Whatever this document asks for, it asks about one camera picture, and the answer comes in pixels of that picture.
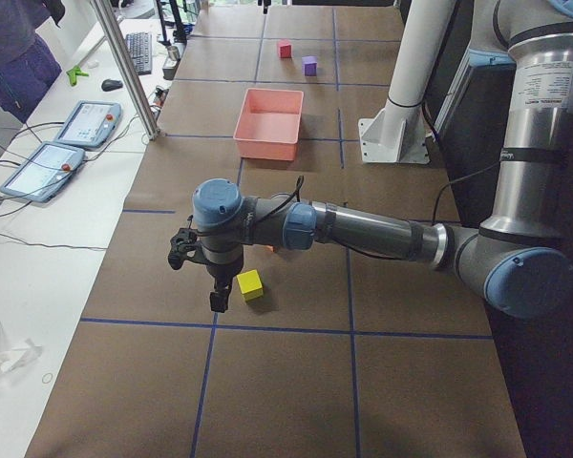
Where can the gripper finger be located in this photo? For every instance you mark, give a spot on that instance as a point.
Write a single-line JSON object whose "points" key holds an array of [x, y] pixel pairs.
{"points": [[219, 299]]}

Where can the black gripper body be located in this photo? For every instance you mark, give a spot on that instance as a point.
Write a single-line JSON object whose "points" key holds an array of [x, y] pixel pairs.
{"points": [[221, 273]]}

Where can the pink foam block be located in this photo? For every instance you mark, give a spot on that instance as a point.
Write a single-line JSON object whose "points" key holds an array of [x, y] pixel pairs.
{"points": [[284, 49]]}

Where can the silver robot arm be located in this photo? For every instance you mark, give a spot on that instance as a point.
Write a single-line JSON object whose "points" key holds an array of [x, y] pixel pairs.
{"points": [[512, 260]]}

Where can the pink plastic bin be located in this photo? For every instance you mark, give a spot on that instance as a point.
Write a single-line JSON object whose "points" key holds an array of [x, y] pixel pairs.
{"points": [[269, 123]]}

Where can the yellow foam block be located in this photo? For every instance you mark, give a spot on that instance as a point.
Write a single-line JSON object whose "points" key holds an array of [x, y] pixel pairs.
{"points": [[250, 284]]}

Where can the far teach pendant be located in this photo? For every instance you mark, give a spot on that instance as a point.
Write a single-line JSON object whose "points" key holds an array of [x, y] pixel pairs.
{"points": [[90, 124]]}

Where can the teach pendant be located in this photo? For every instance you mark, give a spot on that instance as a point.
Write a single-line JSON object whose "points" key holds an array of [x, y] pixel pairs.
{"points": [[90, 124], [44, 173]]}

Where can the near teach pendant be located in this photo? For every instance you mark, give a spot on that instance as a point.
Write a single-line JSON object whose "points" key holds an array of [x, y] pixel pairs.
{"points": [[44, 173]]}

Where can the black computer mouse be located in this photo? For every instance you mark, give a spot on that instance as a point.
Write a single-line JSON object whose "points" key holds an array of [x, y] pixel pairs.
{"points": [[109, 85]]}

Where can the purple foam block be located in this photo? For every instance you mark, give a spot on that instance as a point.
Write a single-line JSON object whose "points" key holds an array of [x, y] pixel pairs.
{"points": [[309, 66]]}

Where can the crumpled white paper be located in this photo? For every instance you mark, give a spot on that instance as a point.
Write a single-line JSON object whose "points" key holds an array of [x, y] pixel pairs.
{"points": [[13, 358]]}

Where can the black keyboard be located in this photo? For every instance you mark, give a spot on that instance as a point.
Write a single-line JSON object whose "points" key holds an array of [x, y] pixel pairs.
{"points": [[139, 46]]}

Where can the green plastic tool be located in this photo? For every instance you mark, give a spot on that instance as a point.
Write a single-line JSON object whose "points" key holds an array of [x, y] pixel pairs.
{"points": [[74, 73]]}

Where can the seated person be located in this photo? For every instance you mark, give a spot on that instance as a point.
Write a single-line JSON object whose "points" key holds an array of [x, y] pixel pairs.
{"points": [[27, 65]]}

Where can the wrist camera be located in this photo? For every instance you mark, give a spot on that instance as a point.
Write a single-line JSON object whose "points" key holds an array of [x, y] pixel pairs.
{"points": [[185, 246]]}

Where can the aluminium frame post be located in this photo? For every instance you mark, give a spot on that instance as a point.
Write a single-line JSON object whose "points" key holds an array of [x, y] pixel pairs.
{"points": [[112, 32]]}

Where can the white pedestal column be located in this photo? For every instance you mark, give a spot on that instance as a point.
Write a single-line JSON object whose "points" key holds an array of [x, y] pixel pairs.
{"points": [[397, 134]]}

